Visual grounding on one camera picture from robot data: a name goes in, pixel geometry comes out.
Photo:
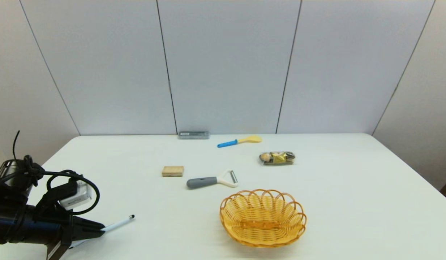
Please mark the white grey wrist camera box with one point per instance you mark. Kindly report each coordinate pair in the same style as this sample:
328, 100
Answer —
76, 196

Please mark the yellow wicker basket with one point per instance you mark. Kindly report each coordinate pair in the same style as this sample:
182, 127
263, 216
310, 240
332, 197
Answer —
262, 224

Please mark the white stylus pen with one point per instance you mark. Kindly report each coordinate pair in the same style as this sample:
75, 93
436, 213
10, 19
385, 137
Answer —
118, 222

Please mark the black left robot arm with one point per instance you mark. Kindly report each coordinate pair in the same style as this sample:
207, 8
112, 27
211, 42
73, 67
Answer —
13, 225

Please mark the grey transparent pencil case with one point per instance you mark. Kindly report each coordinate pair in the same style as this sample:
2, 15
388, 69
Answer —
193, 135

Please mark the clear pack of chocolates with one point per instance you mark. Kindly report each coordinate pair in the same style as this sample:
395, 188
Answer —
277, 158

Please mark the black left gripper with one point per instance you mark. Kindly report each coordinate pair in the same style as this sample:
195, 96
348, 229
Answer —
65, 227

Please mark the small wooden block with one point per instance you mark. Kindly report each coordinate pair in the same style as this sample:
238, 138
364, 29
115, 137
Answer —
172, 171

